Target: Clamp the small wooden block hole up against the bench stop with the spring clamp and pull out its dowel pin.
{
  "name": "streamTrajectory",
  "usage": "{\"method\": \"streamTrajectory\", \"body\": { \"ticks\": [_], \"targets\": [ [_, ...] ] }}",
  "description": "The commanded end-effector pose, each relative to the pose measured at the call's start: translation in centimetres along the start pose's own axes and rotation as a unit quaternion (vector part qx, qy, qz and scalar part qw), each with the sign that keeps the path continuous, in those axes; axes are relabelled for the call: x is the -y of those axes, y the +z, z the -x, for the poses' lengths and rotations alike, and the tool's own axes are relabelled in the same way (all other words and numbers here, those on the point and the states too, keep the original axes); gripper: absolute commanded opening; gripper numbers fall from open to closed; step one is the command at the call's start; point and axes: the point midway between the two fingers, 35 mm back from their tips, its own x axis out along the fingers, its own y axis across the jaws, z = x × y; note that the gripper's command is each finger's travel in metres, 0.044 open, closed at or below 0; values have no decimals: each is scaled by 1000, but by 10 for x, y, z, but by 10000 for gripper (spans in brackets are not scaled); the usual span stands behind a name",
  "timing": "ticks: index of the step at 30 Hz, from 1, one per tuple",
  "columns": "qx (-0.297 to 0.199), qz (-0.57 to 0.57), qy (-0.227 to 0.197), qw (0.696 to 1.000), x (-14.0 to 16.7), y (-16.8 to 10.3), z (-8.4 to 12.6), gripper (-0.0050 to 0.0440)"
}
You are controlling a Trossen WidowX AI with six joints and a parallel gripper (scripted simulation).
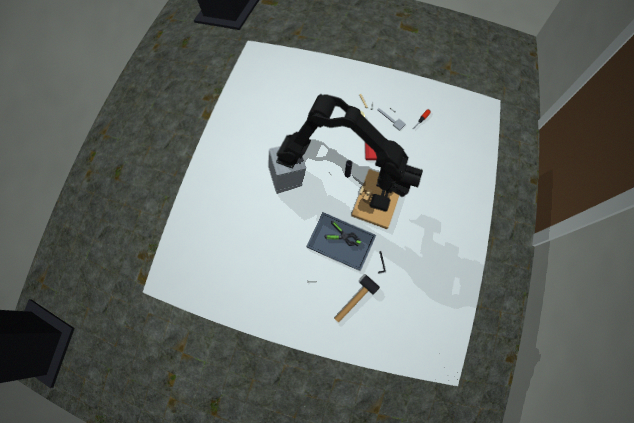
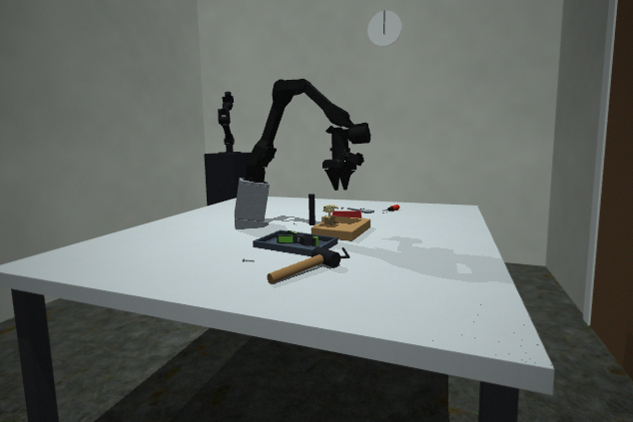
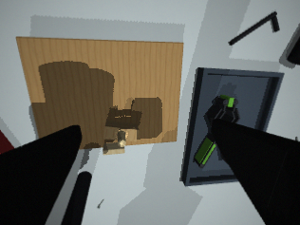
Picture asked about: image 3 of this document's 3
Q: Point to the black l-shaped bar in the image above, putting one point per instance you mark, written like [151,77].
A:
[259,24]

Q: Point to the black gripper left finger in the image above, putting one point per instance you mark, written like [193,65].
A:
[32,176]

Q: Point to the wooden-handled mallet with black head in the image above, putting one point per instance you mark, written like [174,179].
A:
[294,56]

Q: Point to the black spring clamp with green grips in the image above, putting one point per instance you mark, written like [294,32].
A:
[225,105]

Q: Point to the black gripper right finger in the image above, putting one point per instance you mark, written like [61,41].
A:
[267,166]

